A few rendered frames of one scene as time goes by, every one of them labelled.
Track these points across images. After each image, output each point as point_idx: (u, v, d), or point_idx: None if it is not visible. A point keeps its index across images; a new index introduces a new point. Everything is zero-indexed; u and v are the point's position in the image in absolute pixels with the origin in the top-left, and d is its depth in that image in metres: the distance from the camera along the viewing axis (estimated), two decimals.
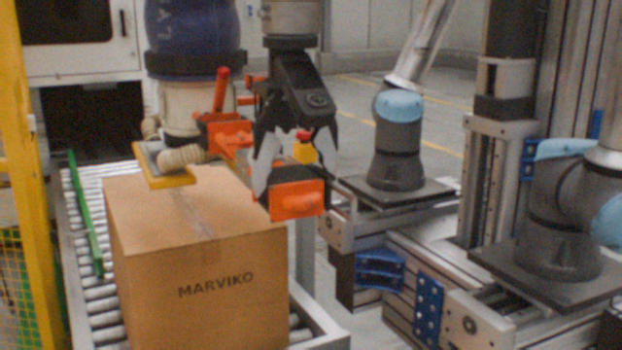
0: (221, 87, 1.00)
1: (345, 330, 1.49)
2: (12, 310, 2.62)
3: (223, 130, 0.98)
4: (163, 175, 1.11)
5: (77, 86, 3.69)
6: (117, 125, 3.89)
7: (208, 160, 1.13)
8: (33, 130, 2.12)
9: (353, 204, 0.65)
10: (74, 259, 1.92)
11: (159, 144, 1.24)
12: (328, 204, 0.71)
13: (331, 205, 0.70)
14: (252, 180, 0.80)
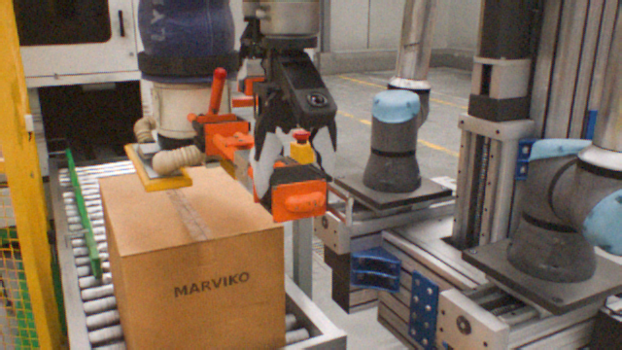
0: (217, 89, 0.99)
1: (341, 330, 1.49)
2: (10, 310, 2.62)
3: (220, 132, 0.98)
4: (158, 177, 1.10)
5: (76, 86, 3.69)
6: (116, 125, 3.89)
7: (204, 162, 1.13)
8: (31, 130, 2.12)
9: (348, 205, 0.65)
10: (71, 259, 1.92)
11: (154, 146, 1.23)
12: (326, 205, 0.71)
13: (328, 206, 0.70)
14: (252, 181, 0.80)
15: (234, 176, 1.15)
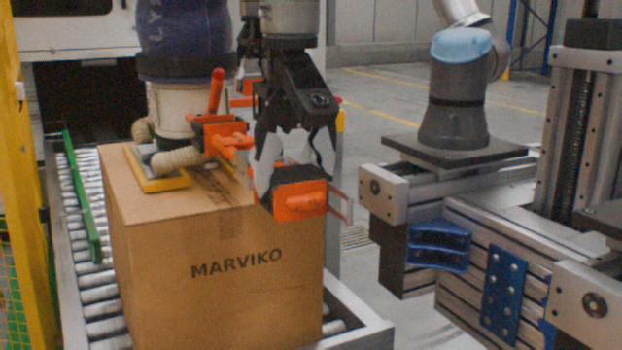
0: (216, 89, 0.99)
1: (388, 320, 1.25)
2: (0, 303, 2.38)
3: (219, 132, 0.98)
4: (156, 177, 1.10)
5: (74, 65, 3.45)
6: (117, 109, 3.65)
7: (202, 162, 1.13)
8: (22, 99, 1.88)
9: (349, 205, 0.65)
10: (66, 242, 1.68)
11: (152, 147, 1.23)
12: (326, 205, 0.71)
13: (328, 206, 0.70)
14: (252, 181, 0.80)
15: (233, 176, 1.15)
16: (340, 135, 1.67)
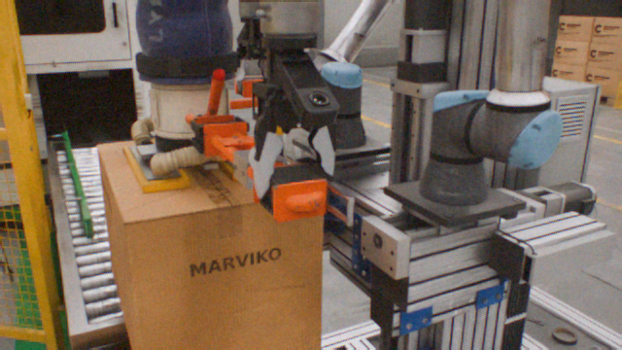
0: (216, 90, 0.99)
1: None
2: (11, 278, 2.83)
3: (219, 133, 0.97)
4: (156, 178, 1.10)
5: (73, 75, 3.91)
6: (111, 113, 4.11)
7: (202, 163, 1.12)
8: (30, 108, 2.34)
9: (349, 205, 0.65)
10: (66, 221, 2.14)
11: (152, 148, 1.23)
12: (326, 205, 0.70)
13: (328, 206, 0.70)
14: (252, 181, 0.80)
15: (232, 177, 1.15)
16: (280, 137, 2.13)
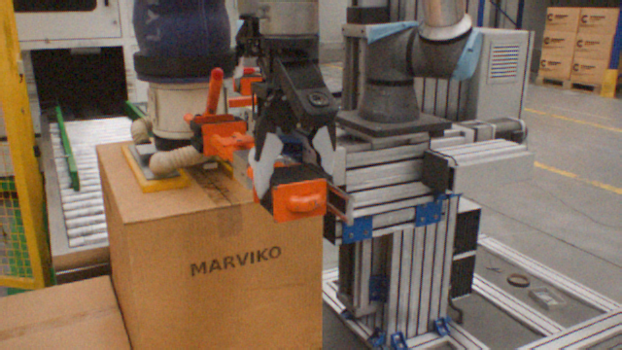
0: (215, 89, 0.99)
1: None
2: (5, 240, 2.98)
3: (218, 132, 0.97)
4: (155, 178, 1.10)
5: (66, 54, 4.06)
6: (103, 92, 4.26)
7: (201, 162, 1.12)
8: (22, 73, 2.49)
9: (349, 205, 0.65)
10: (54, 175, 2.29)
11: (150, 147, 1.23)
12: (326, 204, 0.71)
13: (328, 205, 0.70)
14: (251, 181, 0.80)
15: (232, 176, 1.15)
16: (255, 96, 2.28)
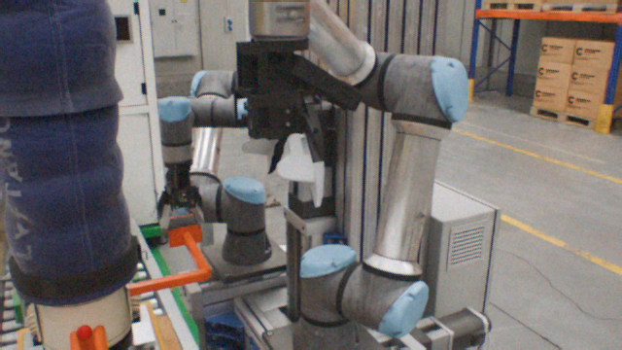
0: (84, 346, 0.80)
1: None
2: None
3: None
4: None
5: None
6: None
7: None
8: None
9: None
10: None
11: None
12: None
13: None
14: None
15: None
16: None
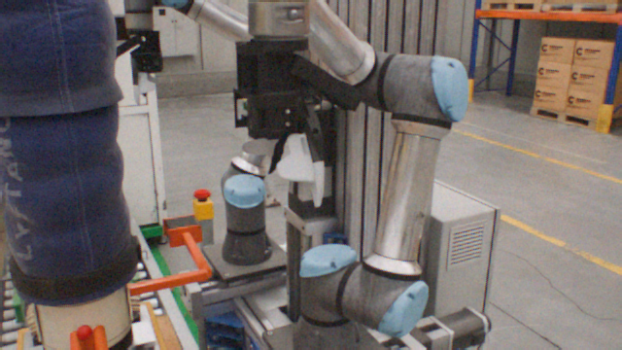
0: (84, 346, 0.80)
1: None
2: None
3: None
4: None
5: None
6: None
7: None
8: None
9: None
10: None
11: None
12: None
13: None
14: None
15: None
16: (210, 221, 2.12)
